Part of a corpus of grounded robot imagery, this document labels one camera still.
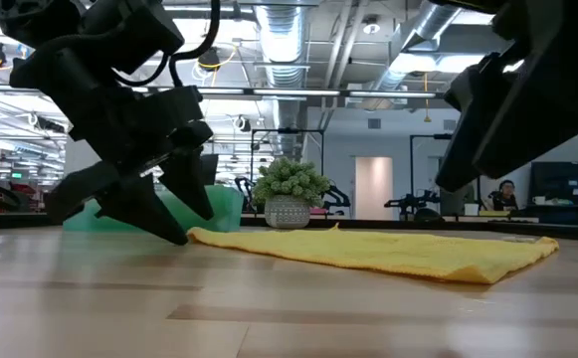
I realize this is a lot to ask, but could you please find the person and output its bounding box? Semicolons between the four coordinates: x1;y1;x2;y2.
486;178;519;213

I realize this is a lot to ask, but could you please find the teal plastic basket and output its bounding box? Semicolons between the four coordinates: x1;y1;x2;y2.
63;184;245;234

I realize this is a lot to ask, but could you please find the pale door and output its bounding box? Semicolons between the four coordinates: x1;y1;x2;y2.
353;155;395;221

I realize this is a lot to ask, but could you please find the silver ventilation duct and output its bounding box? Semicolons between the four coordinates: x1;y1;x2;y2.
367;0;464;108
252;0;314;131

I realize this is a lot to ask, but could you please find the black office monitor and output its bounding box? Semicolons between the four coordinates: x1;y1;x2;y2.
201;153;220;186

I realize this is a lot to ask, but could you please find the yellow microfiber towel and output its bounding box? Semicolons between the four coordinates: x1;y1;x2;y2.
187;223;560;285

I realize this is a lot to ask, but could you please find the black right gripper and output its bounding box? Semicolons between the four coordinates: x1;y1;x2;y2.
435;0;578;193

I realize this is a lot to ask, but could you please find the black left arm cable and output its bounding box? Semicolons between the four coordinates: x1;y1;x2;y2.
111;0;222;90

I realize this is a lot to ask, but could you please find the black stand frame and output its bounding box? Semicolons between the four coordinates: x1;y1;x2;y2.
408;132;454;220
250;127;326;213

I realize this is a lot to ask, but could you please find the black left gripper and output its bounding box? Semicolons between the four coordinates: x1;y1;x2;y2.
9;47;215;246

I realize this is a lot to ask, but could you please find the dark cabinet with screen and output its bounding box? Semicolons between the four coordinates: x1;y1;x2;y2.
521;160;578;226

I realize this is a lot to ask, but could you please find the long ceiling light bar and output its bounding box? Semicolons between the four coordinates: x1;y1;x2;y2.
0;83;439;100

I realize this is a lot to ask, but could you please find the green plant in patterned pot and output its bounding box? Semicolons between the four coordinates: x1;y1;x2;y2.
252;157;331;230

